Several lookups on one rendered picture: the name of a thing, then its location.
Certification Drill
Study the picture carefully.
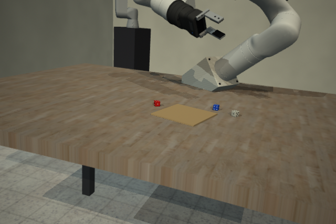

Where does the tan flat mat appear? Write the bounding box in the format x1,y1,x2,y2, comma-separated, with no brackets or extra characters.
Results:
151,104,217,127

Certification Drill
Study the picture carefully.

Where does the blue die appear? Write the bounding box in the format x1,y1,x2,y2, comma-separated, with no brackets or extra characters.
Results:
213,104,219,111

